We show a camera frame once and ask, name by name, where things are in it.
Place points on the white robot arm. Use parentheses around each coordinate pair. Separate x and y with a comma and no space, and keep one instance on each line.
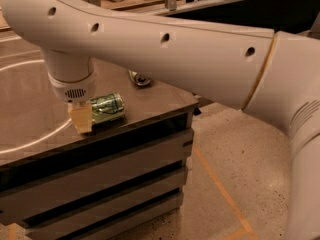
(273,76)

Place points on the grey wooden slatted table base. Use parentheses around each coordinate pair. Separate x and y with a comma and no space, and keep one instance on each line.
(61,185)

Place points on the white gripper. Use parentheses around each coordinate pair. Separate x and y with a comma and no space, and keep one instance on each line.
(74,91)

